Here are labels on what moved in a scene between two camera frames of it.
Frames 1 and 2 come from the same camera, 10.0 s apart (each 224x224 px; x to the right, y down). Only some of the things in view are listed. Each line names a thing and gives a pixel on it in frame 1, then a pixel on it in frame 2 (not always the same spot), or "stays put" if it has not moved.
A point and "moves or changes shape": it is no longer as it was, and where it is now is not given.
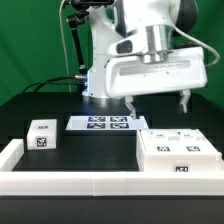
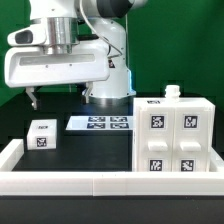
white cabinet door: [156, 140] moves or changes shape
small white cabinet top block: [42, 134] stays put
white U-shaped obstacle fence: [104, 183] stays put
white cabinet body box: [175, 150] moves or changes shape
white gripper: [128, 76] → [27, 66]
